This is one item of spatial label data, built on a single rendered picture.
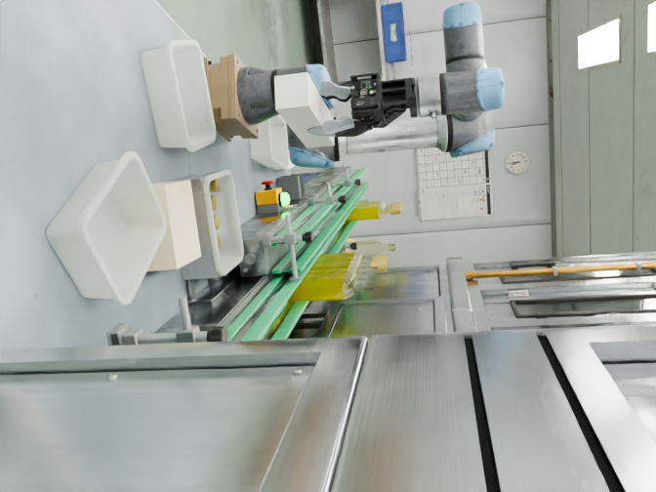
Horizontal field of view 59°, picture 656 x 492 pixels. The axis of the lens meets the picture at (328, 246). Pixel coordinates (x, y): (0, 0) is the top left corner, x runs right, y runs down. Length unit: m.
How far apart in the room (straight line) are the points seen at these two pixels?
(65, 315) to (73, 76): 0.39
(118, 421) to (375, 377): 0.21
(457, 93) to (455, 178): 6.32
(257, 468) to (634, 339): 0.33
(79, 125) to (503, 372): 0.79
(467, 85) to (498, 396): 0.72
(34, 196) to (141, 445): 0.54
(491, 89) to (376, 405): 0.75
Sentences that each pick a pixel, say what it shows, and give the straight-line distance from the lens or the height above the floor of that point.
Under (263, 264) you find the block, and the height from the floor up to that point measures 0.88.
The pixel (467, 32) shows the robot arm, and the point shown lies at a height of 1.39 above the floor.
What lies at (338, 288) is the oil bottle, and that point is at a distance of 1.50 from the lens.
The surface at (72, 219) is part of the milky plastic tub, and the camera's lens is 0.93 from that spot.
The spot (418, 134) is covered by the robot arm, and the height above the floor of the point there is 1.28.
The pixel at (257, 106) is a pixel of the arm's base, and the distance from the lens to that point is 1.57.
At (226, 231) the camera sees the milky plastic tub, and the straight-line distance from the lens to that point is 1.44.
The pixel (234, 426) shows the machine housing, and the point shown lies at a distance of 0.47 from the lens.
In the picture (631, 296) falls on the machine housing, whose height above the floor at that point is 1.85.
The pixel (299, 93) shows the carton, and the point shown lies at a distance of 1.05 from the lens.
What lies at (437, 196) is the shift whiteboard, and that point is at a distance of 7.42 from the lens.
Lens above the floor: 1.31
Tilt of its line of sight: 11 degrees down
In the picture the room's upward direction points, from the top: 86 degrees clockwise
